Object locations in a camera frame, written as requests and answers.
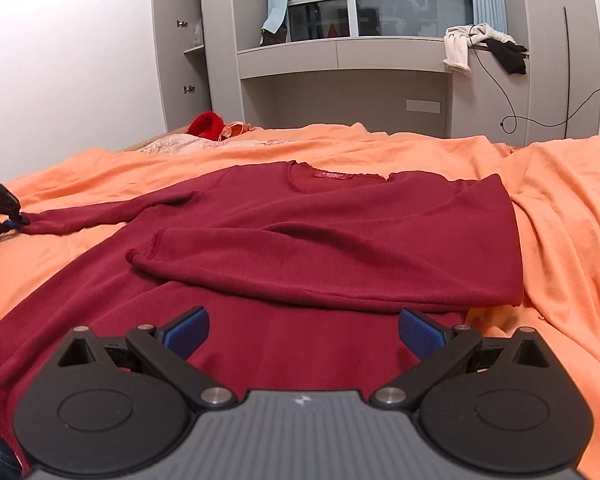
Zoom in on black garment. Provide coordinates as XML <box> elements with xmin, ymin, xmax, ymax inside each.
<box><xmin>486</xmin><ymin>40</ymin><xmax>529</xmax><ymax>77</ymax></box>

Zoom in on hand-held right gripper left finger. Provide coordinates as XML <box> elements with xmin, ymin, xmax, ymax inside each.
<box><xmin>55</xmin><ymin>306</ymin><xmax>236</xmax><ymax>409</ymax></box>

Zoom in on bright red fluffy hat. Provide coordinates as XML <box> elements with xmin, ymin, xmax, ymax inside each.
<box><xmin>187</xmin><ymin>111</ymin><xmax>226</xmax><ymax>140</ymax></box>

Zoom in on tall grey cabinet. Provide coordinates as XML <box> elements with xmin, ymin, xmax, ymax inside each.
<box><xmin>500</xmin><ymin>0</ymin><xmax>600</xmax><ymax>147</ymax></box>

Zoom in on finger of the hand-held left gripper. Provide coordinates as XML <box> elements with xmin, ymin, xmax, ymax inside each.
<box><xmin>0</xmin><ymin>184</ymin><xmax>32</xmax><ymax>237</ymax></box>

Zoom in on peach cloth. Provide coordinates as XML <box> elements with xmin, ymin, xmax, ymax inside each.
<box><xmin>219</xmin><ymin>121</ymin><xmax>255</xmax><ymax>140</ymax></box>

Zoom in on white garment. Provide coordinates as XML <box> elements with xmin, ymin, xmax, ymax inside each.
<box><xmin>442</xmin><ymin>23</ymin><xmax>517</xmax><ymax>77</ymax></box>

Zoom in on black cable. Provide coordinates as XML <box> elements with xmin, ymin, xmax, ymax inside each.
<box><xmin>467</xmin><ymin>24</ymin><xmax>600</xmax><ymax>134</ymax></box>

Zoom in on grey window desk unit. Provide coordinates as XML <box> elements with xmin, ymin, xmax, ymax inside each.
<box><xmin>236</xmin><ymin>36</ymin><xmax>454</xmax><ymax>138</ymax></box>

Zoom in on orange bed blanket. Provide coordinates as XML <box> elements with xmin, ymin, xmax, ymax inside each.
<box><xmin>0</xmin><ymin>122</ymin><xmax>600</xmax><ymax>480</ymax></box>

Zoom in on dark red knit sweater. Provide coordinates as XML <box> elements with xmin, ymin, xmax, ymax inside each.
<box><xmin>0</xmin><ymin>160</ymin><xmax>526</xmax><ymax>461</ymax></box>

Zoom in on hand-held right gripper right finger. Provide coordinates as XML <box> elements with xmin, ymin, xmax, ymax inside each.
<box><xmin>372</xmin><ymin>308</ymin><xmax>551</xmax><ymax>408</ymax></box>

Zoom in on grey wardrobe with metal knobs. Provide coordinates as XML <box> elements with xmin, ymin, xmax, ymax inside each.
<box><xmin>151</xmin><ymin>0</ymin><xmax>208</xmax><ymax>133</ymax></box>

